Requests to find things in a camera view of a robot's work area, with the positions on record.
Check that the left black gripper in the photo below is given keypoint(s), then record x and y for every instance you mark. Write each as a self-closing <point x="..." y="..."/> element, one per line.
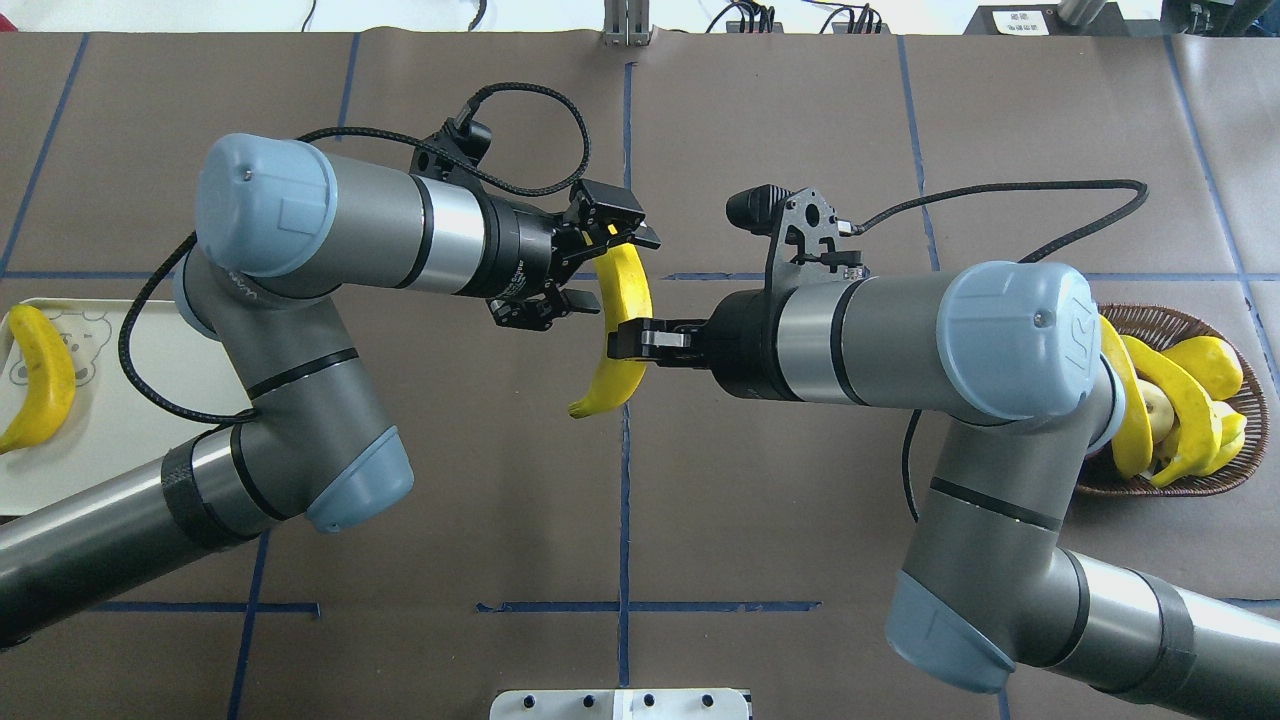
<point x="519" y="256"/>

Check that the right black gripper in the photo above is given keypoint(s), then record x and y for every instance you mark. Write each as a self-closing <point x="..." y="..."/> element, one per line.
<point x="741" y="343"/>

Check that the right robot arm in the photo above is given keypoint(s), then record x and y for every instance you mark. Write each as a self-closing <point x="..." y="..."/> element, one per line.
<point x="1012" y="353"/>

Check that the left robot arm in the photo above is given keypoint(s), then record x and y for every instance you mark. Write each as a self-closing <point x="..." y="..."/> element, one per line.
<point x="280" y="225"/>

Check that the brown wicker basket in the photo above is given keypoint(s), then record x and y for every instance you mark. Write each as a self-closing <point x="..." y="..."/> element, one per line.
<point x="1161" y="327"/>

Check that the white bear tray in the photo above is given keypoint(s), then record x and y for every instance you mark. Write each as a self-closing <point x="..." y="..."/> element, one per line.
<point x="112" y="428"/>

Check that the pale green apple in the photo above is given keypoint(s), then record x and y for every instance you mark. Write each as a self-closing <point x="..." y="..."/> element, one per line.
<point x="1161" y="415"/>

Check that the yellow lemon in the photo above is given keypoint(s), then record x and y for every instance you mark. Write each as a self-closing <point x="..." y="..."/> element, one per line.
<point x="1212" y="362"/>

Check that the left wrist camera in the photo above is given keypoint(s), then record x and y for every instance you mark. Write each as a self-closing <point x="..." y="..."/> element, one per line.
<point x="459" y="143"/>

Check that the aluminium frame post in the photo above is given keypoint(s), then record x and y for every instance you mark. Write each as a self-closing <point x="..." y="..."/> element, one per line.
<point x="626" y="23"/>

